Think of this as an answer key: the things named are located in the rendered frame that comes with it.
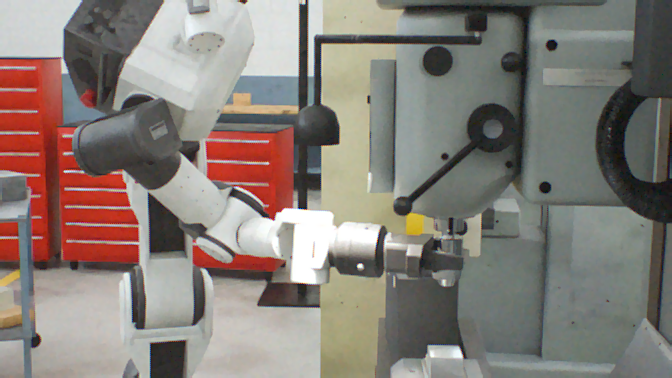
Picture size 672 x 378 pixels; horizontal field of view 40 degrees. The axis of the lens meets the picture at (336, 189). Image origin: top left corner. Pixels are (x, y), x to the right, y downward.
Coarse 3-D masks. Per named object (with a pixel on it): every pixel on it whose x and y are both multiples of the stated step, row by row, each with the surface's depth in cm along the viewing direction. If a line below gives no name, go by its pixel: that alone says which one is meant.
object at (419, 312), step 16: (432, 272) 182; (400, 288) 181; (416, 288) 181; (432, 288) 181; (448, 288) 181; (400, 304) 181; (416, 304) 182; (432, 304) 182; (448, 304) 182; (400, 320) 182; (416, 320) 182; (432, 320) 182; (448, 320) 182; (400, 336) 182; (416, 336) 183; (432, 336) 183; (448, 336) 183; (400, 352) 183; (416, 352) 183
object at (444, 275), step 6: (438, 246) 148; (444, 246) 147; (450, 246) 147; (456, 246) 147; (462, 246) 148; (450, 252) 147; (456, 252) 147; (462, 252) 149; (438, 270) 148; (444, 270) 148; (450, 270) 148; (456, 270) 148; (438, 276) 148; (444, 276) 148; (450, 276) 148; (456, 276) 148
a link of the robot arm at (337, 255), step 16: (304, 224) 154; (352, 224) 153; (304, 240) 153; (320, 240) 153; (336, 240) 151; (304, 256) 153; (320, 256) 152; (336, 256) 151; (304, 272) 153; (320, 272) 154
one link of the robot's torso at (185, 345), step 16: (128, 288) 199; (208, 288) 204; (128, 304) 198; (208, 304) 204; (128, 320) 199; (208, 320) 205; (128, 336) 200; (144, 336) 203; (160, 336) 203; (176, 336) 204; (192, 336) 205; (208, 336) 206; (128, 352) 201; (144, 352) 202; (160, 352) 208; (176, 352) 209; (192, 352) 206; (144, 368) 204; (160, 368) 211; (176, 368) 212; (192, 368) 207
